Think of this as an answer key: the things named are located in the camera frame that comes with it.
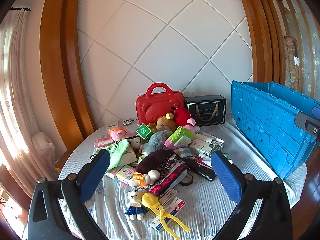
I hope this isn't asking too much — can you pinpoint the sheer patterned curtain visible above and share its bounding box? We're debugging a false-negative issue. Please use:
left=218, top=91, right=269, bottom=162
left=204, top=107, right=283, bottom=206
left=0, top=9, right=33, bottom=180

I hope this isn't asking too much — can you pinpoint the white box green logo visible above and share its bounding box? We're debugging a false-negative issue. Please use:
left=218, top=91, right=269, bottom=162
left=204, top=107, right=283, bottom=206
left=189, top=140, right=213, bottom=155

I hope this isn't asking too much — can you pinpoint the rolled patterned carpet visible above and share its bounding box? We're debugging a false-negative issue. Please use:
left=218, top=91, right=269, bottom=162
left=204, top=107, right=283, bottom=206
left=283, top=36, right=304, bottom=89

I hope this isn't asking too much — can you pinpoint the red white medicine box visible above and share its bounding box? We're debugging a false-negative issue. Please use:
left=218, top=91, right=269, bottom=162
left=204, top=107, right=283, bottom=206
left=157, top=189, right=179, bottom=207

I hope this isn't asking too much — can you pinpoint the small green box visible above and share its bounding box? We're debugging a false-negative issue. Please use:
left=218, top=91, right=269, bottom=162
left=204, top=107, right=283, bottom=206
left=136, top=124, right=154, bottom=140

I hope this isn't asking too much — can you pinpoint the striped cloth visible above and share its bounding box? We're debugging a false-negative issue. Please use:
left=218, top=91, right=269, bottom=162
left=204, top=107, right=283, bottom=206
left=175, top=147, right=193, bottom=158

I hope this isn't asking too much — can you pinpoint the red plush toy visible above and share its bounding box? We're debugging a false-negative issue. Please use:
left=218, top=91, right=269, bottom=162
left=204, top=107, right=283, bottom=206
left=174, top=108, right=192, bottom=127

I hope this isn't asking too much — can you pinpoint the wooden wall frame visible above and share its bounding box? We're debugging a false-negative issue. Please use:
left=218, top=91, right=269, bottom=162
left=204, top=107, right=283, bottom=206
left=39, top=0, right=287, bottom=153

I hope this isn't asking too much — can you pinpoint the brown bear plush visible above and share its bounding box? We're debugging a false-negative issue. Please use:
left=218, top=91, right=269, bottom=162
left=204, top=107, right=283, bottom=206
left=147, top=113, right=175, bottom=133

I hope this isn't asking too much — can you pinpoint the white plush toy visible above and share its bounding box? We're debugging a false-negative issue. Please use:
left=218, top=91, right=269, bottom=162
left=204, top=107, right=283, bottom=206
left=129, top=136, right=143, bottom=150

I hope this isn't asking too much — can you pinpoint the red plastic toy case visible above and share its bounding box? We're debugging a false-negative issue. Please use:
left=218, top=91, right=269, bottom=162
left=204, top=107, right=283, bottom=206
left=136, top=82, right=185, bottom=128

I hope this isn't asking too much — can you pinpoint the yellow plastic clip toy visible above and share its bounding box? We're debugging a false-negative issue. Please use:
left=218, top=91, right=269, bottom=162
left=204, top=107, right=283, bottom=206
left=141, top=192, right=192, bottom=239

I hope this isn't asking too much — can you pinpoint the black tape roll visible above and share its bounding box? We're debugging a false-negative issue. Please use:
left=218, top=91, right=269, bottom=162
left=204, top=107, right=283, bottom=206
left=180, top=174, right=194, bottom=187

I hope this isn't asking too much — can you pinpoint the wooden glass partition screen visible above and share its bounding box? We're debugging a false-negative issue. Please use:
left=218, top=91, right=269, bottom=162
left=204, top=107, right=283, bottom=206
left=272, top=0, right=320, bottom=98

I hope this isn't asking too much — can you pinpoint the blue plastic crate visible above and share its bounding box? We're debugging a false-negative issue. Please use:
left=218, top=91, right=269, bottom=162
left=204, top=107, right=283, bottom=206
left=230, top=80, right=319, bottom=180

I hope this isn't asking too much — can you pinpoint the white long box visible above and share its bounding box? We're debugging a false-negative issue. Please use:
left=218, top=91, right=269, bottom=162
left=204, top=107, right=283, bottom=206
left=195, top=133, right=224, bottom=144

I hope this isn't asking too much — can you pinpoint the maroon knit hat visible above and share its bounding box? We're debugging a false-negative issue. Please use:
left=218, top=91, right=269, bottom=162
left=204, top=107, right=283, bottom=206
left=136, top=149, right=185, bottom=178

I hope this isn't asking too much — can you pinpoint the cloth-covered round desktop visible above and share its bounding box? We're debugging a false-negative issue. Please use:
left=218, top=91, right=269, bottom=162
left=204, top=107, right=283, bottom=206
left=58, top=120, right=307, bottom=240

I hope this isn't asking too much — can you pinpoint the pink pig plush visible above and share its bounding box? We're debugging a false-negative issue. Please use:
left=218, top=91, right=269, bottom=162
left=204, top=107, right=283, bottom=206
left=186, top=118, right=200, bottom=134

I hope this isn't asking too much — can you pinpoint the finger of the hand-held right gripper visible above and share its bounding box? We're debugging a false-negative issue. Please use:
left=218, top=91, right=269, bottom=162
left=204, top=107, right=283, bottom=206
left=294, top=106, right=320, bottom=147

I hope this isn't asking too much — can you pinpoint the white pink medicine box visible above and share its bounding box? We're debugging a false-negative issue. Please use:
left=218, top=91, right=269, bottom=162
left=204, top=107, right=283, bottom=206
left=149, top=197, right=187, bottom=230

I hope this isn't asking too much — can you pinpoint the black long case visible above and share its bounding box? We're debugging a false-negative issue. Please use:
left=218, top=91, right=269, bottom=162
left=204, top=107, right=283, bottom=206
left=186, top=158, right=217, bottom=182

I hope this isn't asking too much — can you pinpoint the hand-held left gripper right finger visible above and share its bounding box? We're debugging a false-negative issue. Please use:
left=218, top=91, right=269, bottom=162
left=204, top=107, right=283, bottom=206
left=211, top=151, right=293, bottom=240

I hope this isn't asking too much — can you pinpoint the black gift box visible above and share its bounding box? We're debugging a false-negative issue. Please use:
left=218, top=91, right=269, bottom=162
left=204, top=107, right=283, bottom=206
left=184, top=95, right=227, bottom=127

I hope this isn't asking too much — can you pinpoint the small bear blue dress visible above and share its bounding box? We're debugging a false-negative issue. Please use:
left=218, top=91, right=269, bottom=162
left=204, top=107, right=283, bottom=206
left=125, top=189, right=148, bottom=220

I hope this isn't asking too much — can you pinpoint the plain white box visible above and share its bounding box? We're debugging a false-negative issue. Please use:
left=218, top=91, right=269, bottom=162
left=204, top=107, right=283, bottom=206
left=120, top=146, right=137, bottom=167

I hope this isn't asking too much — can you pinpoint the orange pink plush toy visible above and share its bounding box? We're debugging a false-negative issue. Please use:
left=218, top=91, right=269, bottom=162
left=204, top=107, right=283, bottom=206
left=108, top=127, right=130, bottom=142

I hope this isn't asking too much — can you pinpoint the dark patterned pouch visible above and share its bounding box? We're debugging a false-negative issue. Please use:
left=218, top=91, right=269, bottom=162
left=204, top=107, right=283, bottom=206
left=144, top=164, right=190, bottom=198

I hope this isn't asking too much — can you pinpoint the green plush toy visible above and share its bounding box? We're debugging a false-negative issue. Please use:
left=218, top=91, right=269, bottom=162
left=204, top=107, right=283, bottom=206
left=105, top=139, right=130, bottom=173

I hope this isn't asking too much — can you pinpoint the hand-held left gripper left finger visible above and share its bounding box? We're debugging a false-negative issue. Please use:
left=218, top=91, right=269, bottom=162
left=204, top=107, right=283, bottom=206
left=22, top=149, right=112, bottom=240

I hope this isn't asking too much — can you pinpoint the red white flat box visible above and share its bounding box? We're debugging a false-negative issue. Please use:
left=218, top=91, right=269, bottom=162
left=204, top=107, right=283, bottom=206
left=195, top=156, right=213, bottom=168

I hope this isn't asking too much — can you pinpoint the white doll yellow bow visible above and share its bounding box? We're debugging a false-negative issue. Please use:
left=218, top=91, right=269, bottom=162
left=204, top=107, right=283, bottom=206
left=134, top=169, right=160, bottom=187

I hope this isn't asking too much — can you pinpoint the pink yellow tissue pack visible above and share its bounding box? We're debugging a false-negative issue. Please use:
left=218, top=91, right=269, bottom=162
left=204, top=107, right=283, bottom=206
left=115, top=166, right=140, bottom=187

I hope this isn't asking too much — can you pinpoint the green wet wipes pack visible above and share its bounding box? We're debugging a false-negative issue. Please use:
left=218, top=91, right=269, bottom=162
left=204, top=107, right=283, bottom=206
left=164, top=126, right=197, bottom=150

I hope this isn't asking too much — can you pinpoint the grey fluffy plush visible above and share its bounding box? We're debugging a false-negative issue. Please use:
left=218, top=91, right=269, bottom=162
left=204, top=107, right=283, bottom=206
left=142, top=130, right=173, bottom=155

